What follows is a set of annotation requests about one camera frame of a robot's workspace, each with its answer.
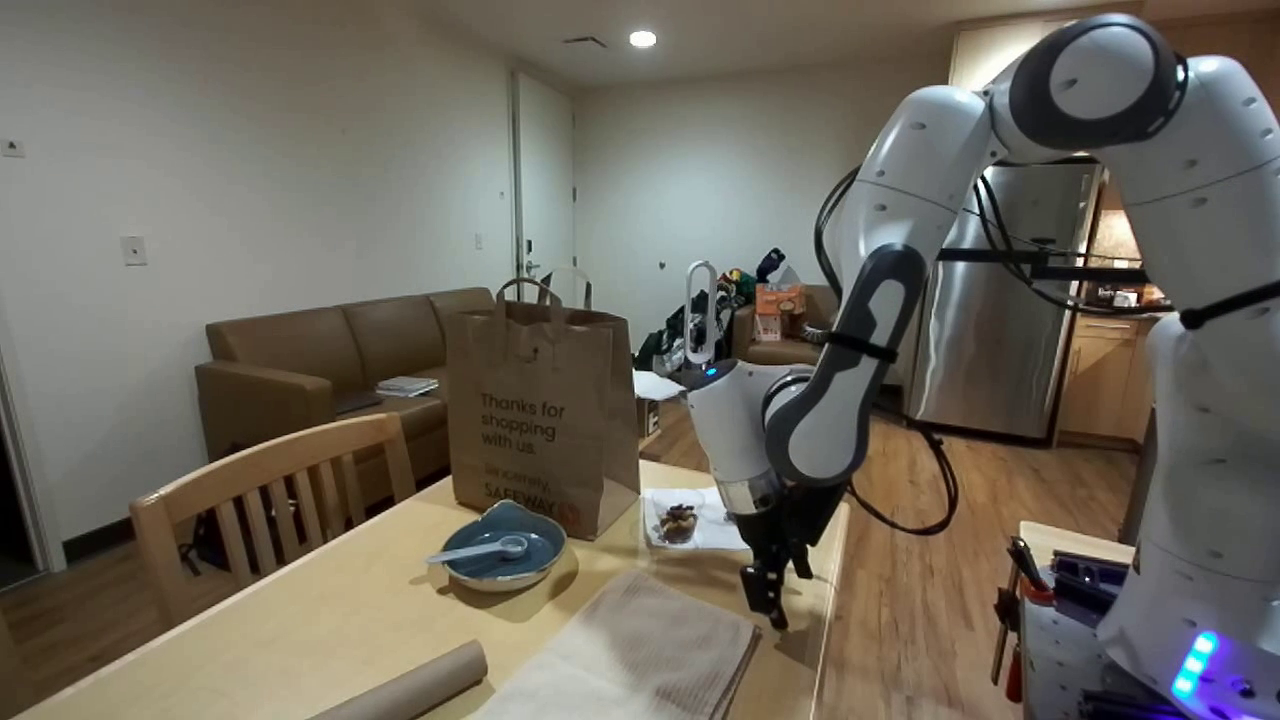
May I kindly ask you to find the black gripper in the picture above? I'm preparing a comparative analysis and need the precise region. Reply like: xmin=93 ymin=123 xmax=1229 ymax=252
xmin=734 ymin=483 xmax=844 ymax=633

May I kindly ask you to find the beige cloth towel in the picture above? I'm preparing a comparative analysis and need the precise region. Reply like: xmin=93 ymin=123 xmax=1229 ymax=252
xmin=476 ymin=573 xmax=755 ymax=720

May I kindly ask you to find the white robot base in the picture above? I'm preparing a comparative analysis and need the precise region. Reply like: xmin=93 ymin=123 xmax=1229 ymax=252
xmin=1095 ymin=558 xmax=1280 ymax=720

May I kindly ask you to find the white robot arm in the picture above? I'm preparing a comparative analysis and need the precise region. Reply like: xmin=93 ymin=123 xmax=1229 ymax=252
xmin=690 ymin=11 xmax=1280 ymax=674

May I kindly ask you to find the clear cup with dried fruit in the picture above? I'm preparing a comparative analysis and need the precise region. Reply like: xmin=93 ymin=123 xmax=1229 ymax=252
xmin=665 ymin=501 xmax=698 ymax=523

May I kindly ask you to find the white plastic spoon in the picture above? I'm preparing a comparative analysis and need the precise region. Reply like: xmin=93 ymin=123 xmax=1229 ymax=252
xmin=431 ymin=532 xmax=534 ymax=564

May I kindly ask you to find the blue ceramic bowl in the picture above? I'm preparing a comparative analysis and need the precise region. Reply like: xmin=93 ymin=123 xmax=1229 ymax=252
xmin=431 ymin=501 xmax=567 ymax=592

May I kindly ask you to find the brown armchair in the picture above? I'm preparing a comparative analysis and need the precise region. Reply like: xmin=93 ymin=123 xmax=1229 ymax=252
xmin=733 ymin=282 xmax=835 ymax=364

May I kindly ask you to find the brown paper shopping bag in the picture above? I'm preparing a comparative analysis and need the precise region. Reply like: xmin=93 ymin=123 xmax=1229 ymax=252
xmin=447 ymin=275 xmax=639 ymax=538

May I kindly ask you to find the white tower fan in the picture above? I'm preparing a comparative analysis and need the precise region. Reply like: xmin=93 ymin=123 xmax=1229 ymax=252
xmin=683 ymin=260 xmax=719 ymax=366

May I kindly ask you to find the stainless steel refrigerator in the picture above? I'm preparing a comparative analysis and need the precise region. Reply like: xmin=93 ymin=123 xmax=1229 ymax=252
xmin=908 ymin=160 xmax=1105 ymax=442

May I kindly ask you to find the brown cardboard tube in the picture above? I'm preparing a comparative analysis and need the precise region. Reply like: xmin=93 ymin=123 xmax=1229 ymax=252
xmin=314 ymin=640 xmax=486 ymax=720

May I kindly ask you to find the wooden dining chair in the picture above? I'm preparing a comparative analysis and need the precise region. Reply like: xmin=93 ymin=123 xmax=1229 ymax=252
xmin=132 ymin=412 xmax=417 ymax=623

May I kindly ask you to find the brown leather sofa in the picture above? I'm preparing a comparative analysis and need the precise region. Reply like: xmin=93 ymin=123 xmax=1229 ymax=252
xmin=197 ymin=288 xmax=493 ymax=478

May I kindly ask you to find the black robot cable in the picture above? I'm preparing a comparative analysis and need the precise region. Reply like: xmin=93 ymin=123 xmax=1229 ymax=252
xmin=844 ymin=412 xmax=965 ymax=538

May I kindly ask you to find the orange handled clamp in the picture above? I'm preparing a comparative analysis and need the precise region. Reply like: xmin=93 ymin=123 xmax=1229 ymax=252
xmin=990 ymin=536 xmax=1050 ymax=705

